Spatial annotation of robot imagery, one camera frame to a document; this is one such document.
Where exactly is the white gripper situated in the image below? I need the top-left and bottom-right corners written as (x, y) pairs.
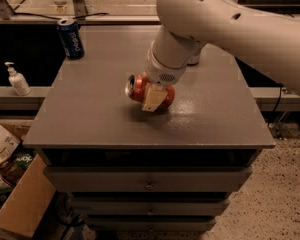
top-left (142, 49), bottom-right (186, 112)

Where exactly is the grey drawer cabinet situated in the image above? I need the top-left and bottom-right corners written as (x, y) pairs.
top-left (25, 26), bottom-right (274, 232)

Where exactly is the blue pepsi can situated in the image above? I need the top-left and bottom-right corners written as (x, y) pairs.
top-left (57, 18), bottom-right (84, 59)

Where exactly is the black cable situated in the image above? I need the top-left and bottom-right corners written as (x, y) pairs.
top-left (0, 11), bottom-right (110, 21)

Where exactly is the green snack bag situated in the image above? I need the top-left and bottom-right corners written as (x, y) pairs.
top-left (15, 152), bottom-right (35, 169)

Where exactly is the red coke can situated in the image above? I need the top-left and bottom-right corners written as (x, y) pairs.
top-left (125, 75), bottom-right (175, 109)

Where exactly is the white pump dispenser bottle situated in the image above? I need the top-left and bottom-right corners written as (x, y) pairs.
top-left (5, 62), bottom-right (31, 96)

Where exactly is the white paper package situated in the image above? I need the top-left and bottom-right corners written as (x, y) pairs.
top-left (0, 124), bottom-right (21, 165)

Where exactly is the green white soda can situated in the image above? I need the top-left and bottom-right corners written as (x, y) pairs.
top-left (187, 50), bottom-right (201, 66)

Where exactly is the cardboard box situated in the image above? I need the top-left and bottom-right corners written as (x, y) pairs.
top-left (0, 124), bottom-right (55, 240)

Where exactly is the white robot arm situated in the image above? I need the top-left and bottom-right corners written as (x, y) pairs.
top-left (145, 0), bottom-right (300, 96)

